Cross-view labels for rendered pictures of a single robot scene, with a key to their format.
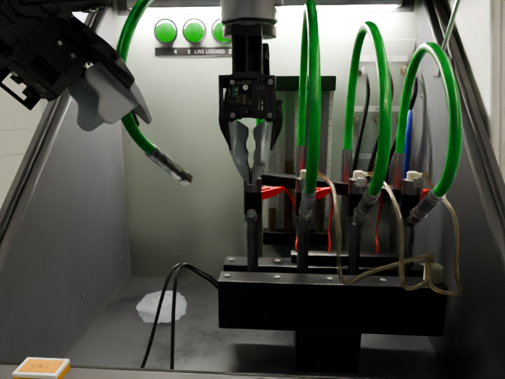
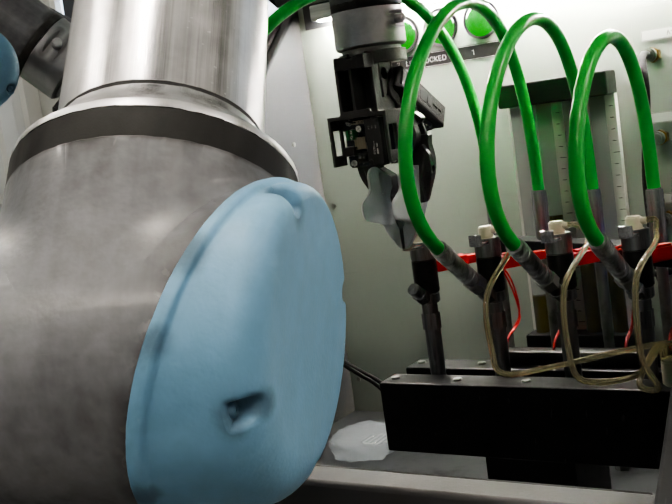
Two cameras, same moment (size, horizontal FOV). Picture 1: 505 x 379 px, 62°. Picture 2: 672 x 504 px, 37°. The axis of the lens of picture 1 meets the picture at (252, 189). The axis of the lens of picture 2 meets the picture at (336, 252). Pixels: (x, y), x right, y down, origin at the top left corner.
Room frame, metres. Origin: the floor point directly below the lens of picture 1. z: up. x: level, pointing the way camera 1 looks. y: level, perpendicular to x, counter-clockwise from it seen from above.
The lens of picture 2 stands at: (-0.38, -0.48, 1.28)
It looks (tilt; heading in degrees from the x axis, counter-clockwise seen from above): 7 degrees down; 30
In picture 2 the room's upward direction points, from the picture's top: 8 degrees counter-clockwise
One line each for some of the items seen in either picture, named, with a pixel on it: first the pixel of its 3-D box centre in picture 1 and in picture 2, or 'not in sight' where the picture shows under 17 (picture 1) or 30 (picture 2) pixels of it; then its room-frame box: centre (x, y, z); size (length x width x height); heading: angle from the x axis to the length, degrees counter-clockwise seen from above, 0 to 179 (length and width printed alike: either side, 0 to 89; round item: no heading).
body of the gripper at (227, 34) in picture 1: (249, 74); (376, 109); (0.58, 0.00, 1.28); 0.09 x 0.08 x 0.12; 176
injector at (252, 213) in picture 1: (252, 244); (428, 334); (0.63, 0.00, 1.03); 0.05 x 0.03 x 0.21; 176
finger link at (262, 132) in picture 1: (261, 153); (404, 207); (0.59, -0.01, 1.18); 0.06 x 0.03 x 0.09; 176
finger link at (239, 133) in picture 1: (238, 153); (379, 209); (0.59, 0.02, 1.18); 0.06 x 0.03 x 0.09; 176
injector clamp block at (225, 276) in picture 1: (325, 312); (545, 438); (0.63, -0.12, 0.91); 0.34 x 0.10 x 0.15; 86
